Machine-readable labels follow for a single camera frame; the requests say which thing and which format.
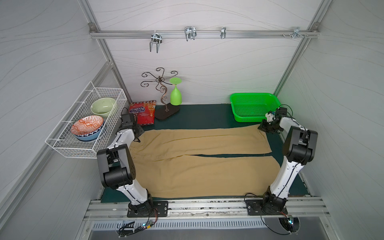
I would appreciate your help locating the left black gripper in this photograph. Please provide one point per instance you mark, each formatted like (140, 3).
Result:
(137, 132)

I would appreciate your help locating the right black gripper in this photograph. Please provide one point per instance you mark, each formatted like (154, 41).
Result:
(265, 127)

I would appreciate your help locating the tan long pants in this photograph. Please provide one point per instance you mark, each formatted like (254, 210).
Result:
(204, 163)

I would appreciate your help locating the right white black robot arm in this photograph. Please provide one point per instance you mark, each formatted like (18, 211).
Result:
(298, 150)

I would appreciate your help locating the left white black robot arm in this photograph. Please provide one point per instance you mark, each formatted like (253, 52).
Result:
(117, 169)

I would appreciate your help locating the red snack bag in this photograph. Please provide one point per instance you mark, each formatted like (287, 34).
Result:
(144, 111)

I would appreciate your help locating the light green ceramic bowl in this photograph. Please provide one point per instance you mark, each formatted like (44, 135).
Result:
(103, 107)

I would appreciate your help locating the green plastic basket tray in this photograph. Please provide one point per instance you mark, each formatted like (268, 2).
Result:
(253, 107)

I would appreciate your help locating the dark metal scroll stand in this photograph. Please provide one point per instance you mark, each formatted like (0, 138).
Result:
(167, 109)

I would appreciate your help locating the orange blue patterned bowl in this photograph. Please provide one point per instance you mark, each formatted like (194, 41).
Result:
(88, 128)

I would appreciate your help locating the green plastic goblet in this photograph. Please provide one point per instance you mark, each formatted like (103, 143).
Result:
(176, 96)

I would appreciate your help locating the double prong metal hook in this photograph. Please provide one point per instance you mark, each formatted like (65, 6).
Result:
(155, 42)

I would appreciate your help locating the right end metal hook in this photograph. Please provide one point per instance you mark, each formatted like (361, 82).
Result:
(296, 34)

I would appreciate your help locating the metal clip hook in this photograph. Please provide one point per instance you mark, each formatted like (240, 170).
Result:
(190, 33)

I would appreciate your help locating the white vent grille strip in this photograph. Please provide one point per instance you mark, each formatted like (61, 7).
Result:
(186, 224)

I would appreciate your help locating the white wire wall basket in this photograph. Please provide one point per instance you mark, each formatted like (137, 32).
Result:
(65, 143)

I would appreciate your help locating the right black mount plate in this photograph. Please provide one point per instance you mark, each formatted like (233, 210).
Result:
(255, 207)

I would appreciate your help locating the black mount plate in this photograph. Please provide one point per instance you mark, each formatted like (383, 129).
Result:
(159, 208)
(255, 207)

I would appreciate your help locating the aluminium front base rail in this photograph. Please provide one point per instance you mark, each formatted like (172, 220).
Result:
(221, 208)

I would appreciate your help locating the left black mount plate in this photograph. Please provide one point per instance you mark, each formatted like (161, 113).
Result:
(159, 208)

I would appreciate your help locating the aluminium top rail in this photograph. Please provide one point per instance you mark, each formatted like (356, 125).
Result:
(215, 34)

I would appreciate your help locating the small metal bracket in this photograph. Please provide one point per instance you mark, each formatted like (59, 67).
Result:
(223, 32)

